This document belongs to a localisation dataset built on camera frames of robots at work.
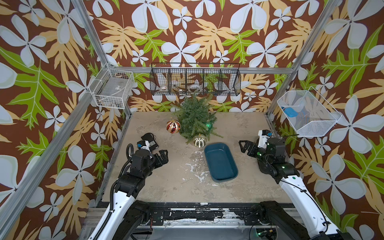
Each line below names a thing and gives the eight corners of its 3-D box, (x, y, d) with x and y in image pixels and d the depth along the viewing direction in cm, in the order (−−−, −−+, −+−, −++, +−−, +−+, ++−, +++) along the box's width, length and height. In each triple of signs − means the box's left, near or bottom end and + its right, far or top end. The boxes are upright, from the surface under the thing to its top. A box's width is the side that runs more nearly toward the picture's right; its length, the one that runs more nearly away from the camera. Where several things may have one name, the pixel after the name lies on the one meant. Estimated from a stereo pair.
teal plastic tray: (213, 184, 87) (215, 180, 82) (203, 149, 102) (203, 144, 97) (239, 178, 89) (242, 174, 84) (225, 145, 104) (227, 140, 99)
